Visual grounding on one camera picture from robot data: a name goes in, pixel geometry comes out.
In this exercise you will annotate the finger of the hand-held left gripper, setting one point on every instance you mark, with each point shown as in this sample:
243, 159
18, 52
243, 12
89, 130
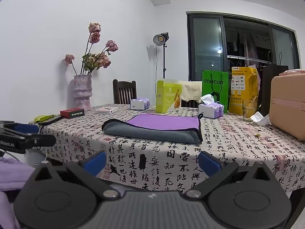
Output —
27, 128

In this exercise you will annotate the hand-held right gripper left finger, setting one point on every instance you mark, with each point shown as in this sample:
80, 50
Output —
95, 163

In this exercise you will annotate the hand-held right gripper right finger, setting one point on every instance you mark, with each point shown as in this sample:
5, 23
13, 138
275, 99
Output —
209, 163

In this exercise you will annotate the purple and grey towel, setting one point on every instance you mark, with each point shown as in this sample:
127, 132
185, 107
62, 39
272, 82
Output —
157, 128

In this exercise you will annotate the green packet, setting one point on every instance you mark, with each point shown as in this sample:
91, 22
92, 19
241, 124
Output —
44, 118

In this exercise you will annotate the black phone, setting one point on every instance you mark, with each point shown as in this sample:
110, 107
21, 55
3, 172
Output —
51, 120

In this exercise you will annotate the lilac cloth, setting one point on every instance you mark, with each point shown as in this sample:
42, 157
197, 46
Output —
14, 175

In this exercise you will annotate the calligraphy print tablecloth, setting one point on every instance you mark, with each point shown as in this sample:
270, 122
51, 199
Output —
171, 169

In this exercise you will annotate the red box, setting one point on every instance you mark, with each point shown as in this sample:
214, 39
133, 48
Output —
72, 113

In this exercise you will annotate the purple white tissue pack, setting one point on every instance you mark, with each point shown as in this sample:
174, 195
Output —
211, 111
139, 103

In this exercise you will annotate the white and pink flat box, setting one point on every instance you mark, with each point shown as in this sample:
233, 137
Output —
106, 110

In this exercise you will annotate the dark wooden chair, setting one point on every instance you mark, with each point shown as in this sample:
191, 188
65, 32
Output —
124, 93
190, 104

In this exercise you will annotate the pink ceramic vase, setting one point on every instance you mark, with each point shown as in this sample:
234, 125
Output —
82, 93

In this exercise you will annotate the clear drinking glass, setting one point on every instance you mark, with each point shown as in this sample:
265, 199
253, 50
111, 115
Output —
249, 111

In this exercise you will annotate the crumpled white paper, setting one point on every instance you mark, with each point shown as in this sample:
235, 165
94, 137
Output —
261, 119

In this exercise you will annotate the cream cloth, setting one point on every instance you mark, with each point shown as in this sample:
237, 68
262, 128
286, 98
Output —
190, 89

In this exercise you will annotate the green and yellow carton box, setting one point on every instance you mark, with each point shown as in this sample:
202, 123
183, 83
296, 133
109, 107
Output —
166, 97

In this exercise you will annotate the green paper bag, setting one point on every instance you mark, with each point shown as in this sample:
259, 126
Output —
209, 75

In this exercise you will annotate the yellow paper bag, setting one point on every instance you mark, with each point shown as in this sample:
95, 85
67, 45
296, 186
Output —
249, 76

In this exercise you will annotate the pink hard case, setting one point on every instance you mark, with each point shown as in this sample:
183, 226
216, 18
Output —
288, 105

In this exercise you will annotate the black bag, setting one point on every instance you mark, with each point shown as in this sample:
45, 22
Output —
271, 81

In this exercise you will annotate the dried pink roses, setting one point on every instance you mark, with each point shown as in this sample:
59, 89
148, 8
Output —
95, 37

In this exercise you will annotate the dark framed sliding window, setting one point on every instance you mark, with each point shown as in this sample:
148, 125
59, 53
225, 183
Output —
207, 43

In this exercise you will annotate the pink cloth on case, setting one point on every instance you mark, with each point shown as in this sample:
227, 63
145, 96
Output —
293, 72

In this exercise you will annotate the hanging clothes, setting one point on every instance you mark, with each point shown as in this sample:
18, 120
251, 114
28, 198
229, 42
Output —
247, 45

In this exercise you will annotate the studio lamp on stand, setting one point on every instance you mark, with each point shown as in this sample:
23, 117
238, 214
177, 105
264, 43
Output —
160, 38

